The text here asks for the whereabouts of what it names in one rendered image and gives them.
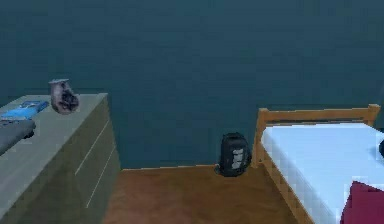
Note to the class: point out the black backpack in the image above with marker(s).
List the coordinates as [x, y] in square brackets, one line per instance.
[235, 155]

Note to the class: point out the mottled grey pink vase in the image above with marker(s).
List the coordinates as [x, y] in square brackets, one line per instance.
[63, 97]

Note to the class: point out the wooden bed with white mattress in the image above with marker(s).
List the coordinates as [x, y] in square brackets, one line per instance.
[320, 156]

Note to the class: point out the olive green chest of drawers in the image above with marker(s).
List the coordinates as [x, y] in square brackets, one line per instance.
[63, 156]

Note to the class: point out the blue book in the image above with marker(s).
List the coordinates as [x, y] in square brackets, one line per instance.
[24, 111]

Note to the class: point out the small black object on bed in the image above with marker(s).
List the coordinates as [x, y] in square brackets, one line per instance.
[382, 149]

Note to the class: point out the dark red cloth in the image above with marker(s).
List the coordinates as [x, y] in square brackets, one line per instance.
[365, 205]

